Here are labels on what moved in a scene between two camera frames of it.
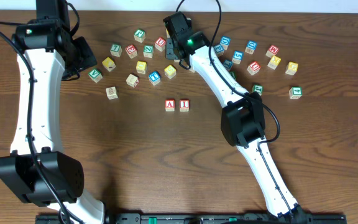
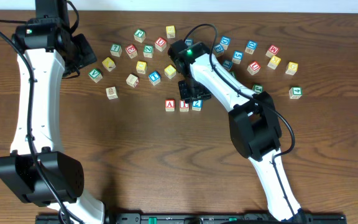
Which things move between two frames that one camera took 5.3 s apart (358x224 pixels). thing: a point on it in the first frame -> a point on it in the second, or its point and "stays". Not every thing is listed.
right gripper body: [170, 51] -> [190, 89]
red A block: [169, 105] stays
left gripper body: [81, 55] stays
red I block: [184, 105] stays
